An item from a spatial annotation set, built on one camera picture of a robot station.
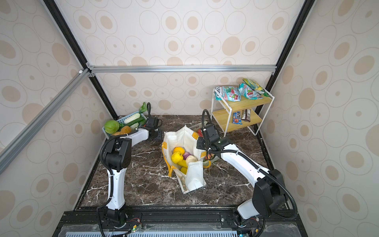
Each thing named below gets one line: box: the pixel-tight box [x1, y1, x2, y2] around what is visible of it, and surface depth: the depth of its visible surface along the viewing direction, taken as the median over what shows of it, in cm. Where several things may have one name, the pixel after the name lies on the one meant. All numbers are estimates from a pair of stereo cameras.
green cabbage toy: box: [104, 119, 120, 135], surface depth 102 cm
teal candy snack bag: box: [238, 82, 264, 100], surface depth 82 cm
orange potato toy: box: [116, 125, 132, 136], surface depth 102 cm
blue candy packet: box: [232, 111, 243, 125], surface depth 96 cm
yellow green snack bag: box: [242, 78, 271, 98], surface depth 82 cm
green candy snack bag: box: [214, 86, 241, 102], surface depth 85 cm
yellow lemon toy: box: [171, 151, 184, 164], surface depth 89 cm
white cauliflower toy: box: [185, 155, 199, 167], surface depth 86 cm
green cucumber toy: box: [119, 117, 146, 129], surface depth 111 cm
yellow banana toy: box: [176, 159, 189, 175], surface depth 90 cm
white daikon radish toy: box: [123, 101, 148, 124], surface depth 111 cm
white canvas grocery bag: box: [161, 125, 207, 195], surface depth 85 cm
